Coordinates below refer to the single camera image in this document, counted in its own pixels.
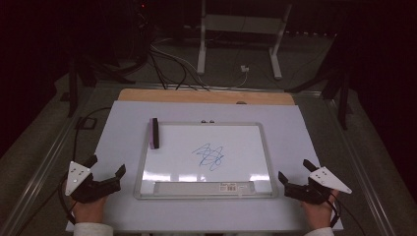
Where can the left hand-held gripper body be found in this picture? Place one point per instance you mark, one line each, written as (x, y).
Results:
(98, 190)

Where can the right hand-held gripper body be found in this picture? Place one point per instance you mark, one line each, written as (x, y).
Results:
(306, 194)

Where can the purple and black whiteboard eraser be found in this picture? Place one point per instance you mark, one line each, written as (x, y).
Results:
(154, 134)

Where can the silver-framed whiteboard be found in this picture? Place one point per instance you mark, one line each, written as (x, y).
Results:
(242, 144)

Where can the person's left hand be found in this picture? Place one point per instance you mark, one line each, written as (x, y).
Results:
(89, 212)

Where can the person's right hand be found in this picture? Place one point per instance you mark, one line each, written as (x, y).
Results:
(319, 214)

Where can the black square floor socket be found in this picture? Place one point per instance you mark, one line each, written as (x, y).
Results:
(86, 123)

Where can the white table mat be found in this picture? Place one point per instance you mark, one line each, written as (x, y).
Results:
(288, 131)

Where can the striped sticker label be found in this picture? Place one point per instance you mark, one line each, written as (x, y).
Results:
(227, 187)

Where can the black tripod stand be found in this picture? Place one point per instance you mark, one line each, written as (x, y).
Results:
(72, 88)
(343, 105)

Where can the wooden table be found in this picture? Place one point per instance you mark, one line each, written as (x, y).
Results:
(196, 96)

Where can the dark equipment rack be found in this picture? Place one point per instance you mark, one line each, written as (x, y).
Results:
(141, 32)

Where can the white metal stand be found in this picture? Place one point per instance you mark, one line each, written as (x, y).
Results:
(202, 49)

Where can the metal floor rail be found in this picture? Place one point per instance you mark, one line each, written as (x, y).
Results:
(360, 170)
(295, 92)
(39, 170)

